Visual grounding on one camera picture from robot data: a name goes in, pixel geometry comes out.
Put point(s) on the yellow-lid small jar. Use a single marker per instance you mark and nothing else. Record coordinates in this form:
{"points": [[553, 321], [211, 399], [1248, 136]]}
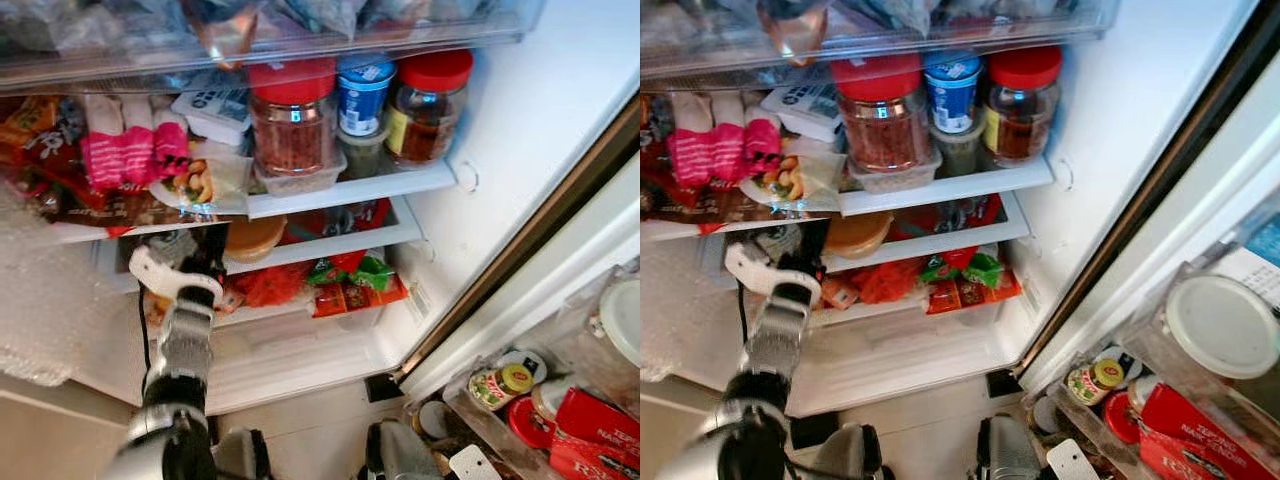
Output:
{"points": [[1093, 380], [502, 386]]}

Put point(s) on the white fridge door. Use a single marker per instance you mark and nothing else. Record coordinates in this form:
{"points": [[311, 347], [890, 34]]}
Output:
{"points": [[1200, 200], [570, 260]]}

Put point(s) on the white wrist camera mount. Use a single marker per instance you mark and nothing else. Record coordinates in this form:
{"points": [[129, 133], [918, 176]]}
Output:
{"points": [[1072, 460], [745, 265], [150, 268], [472, 464]]}

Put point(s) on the blue printed cup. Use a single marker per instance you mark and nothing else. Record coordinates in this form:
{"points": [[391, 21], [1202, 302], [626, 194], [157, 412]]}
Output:
{"points": [[364, 95], [952, 92]]}

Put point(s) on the pink sausage pack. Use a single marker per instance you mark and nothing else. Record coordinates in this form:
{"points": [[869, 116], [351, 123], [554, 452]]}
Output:
{"points": [[728, 148], [690, 155], [138, 150], [762, 145], [172, 148], [100, 155]]}

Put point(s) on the clear bag with sandwich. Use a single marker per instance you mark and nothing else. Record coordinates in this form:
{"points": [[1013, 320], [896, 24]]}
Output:
{"points": [[790, 180], [200, 182]]}

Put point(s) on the red-lid chili flake jar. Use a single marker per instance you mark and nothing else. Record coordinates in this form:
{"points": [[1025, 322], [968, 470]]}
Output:
{"points": [[880, 120], [292, 125]]}

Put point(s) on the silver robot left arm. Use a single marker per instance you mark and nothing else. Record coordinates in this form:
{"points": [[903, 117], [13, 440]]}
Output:
{"points": [[777, 345], [186, 350]]}

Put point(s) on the brown flat food packet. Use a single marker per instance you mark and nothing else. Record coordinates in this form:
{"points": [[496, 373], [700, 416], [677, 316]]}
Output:
{"points": [[110, 208], [700, 205]]}

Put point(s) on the white bottom fridge drawer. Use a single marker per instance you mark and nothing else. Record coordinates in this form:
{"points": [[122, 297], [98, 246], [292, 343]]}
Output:
{"points": [[300, 355], [900, 350]]}

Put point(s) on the copper coloured pouch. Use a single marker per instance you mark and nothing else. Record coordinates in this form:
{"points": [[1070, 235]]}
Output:
{"points": [[222, 35], [792, 32]]}

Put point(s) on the grey robot left leg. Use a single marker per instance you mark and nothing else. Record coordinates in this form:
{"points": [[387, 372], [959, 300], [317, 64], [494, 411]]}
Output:
{"points": [[242, 458], [845, 455]]}

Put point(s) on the green and red packets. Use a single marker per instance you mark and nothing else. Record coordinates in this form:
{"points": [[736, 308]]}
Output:
{"points": [[968, 282], [355, 285]]}

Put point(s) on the white round lid container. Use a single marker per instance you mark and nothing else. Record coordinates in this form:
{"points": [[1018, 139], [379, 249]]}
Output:
{"points": [[622, 320], [1225, 325]]}

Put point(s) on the white box with blue print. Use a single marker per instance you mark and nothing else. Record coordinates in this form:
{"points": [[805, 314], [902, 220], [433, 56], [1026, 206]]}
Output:
{"points": [[215, 112], [808, 108]]}

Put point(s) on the frosted bubble plastic bag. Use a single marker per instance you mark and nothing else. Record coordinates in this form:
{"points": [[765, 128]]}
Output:
{"points": [[50, 300], [662, 310]]}

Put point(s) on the clear plastic food container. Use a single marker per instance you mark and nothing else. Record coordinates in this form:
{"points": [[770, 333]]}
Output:
{"points": [[300, 182], [895, 180]]}

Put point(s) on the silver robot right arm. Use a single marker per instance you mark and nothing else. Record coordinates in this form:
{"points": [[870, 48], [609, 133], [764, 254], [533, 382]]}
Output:
{"points": [[1008, 450], [398, 452]]}

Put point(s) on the red orange snack packet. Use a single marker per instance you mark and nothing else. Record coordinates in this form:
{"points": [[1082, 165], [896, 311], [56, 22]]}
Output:
{"points": [[655, 140], [40, 140]]}

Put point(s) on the green glass jar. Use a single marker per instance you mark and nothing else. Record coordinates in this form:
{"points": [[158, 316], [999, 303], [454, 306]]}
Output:
{"points": [[364, 155], [958, 152]]}

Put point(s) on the narrow white fridge shelf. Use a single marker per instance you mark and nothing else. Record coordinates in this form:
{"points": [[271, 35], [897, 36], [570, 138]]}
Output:
{"points": [[330, 245], [940, 242]]}

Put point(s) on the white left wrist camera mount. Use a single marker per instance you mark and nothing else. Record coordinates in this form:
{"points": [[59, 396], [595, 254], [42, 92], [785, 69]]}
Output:
{"points": [[745, 265], [150, 268]]}

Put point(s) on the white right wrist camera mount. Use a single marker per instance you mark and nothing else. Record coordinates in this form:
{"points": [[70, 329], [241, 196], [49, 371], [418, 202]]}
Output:
{"points": [[472, 464], [1072, 460]]}

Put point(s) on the red round lid jar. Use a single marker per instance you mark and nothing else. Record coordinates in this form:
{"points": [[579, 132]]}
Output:
{"points": [[1122, 418], [528, 422]]}

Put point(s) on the orange round bowl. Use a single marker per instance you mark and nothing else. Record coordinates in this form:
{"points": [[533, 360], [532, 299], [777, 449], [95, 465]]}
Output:
{"points": [[254, 238], [858, 235]]}

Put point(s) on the red flat food packet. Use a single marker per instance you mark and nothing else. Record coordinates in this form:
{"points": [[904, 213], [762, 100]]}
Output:
{"points": [[950, 214], [340, 218]]}

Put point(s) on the red printed carton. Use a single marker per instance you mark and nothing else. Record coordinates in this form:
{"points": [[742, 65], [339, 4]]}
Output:
{"points": [[1200, 440], [595, 435]]}

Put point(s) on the red-lid dark sauce jar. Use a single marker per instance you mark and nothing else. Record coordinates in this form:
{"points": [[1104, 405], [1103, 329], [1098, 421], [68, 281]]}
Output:
{"points": [[1022, 110], [428, 115]]}

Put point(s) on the clear fridge drawer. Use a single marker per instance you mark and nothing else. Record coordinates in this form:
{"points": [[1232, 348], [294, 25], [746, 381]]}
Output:
{"points": [[900, 38], [300, 40]]}

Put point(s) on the orange red mesh bag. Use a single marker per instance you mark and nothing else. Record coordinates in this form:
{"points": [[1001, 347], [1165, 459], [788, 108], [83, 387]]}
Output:
{"points": [[888, 280], [272, 285]]}

